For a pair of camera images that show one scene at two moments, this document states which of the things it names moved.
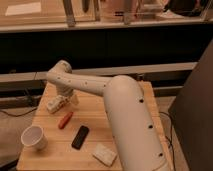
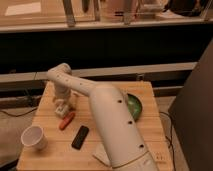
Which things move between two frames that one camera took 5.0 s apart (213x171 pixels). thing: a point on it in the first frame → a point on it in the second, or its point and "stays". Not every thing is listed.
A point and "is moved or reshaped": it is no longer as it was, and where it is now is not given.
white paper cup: [33, 137] stays
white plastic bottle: [56, 103] is moved or reshaped
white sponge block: [104, 155] stays
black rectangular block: [80, 137] stays
